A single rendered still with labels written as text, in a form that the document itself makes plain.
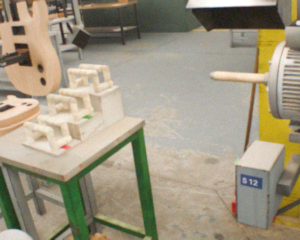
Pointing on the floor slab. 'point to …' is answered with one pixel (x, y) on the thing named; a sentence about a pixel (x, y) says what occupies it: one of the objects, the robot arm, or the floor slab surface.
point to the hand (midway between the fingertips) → (22, 55)
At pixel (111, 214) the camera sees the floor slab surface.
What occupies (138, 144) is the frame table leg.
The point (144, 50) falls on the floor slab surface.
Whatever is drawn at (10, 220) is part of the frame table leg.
